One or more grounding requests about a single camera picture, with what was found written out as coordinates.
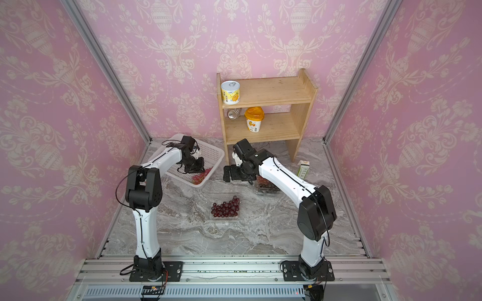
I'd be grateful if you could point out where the light red grape bunch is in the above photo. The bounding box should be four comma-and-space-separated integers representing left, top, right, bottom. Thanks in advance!
257, 176, 273, 188

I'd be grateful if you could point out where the clear plastic container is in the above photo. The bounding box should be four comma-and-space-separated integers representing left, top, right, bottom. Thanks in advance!
253, 176, 281, 194
206, 193, 242, 222

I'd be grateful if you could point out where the dark red grape bunch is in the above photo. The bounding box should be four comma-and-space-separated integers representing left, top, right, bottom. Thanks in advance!
211, 196, 241, 218

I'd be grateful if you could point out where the pink red grape bunch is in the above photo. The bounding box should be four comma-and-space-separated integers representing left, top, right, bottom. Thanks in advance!
192, 168, 212, 185

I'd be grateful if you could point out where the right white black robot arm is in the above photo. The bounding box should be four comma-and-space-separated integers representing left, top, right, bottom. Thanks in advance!
223, 139, 337, 281

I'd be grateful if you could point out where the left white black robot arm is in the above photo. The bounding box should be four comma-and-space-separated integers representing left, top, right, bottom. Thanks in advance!
120, 135, 205, 285

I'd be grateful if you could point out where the white plastic basket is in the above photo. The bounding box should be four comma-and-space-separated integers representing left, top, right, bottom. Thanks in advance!
148, 138, 225, 188

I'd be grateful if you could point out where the orange lid white cup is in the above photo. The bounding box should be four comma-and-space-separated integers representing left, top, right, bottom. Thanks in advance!
245, 107, 265, 133

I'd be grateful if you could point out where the small glass jar on shelf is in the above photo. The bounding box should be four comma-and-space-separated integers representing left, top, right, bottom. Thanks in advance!
227, 108, 242, 120

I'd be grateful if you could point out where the wooden two-tier shelf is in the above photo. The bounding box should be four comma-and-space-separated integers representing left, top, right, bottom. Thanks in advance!
216, 68, 319, 163

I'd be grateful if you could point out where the green white milk carton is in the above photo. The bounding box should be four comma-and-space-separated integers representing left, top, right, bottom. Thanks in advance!
297, 160, 310, 180

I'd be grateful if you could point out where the yellow white can on shelf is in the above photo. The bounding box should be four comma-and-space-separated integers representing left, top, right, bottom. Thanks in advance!
220, 80, 240, 105

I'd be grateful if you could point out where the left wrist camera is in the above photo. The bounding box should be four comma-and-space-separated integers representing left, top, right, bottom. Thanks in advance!
181, 135, 199, 154

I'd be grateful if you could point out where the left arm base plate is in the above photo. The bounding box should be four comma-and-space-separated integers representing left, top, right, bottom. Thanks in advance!
129, 261, 183, 282

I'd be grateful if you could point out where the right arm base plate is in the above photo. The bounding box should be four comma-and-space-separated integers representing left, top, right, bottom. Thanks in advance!
280, 260, 335, 282

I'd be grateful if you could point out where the aluminium rail frame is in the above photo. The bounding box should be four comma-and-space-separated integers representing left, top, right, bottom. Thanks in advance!
68, 255, 396, 300

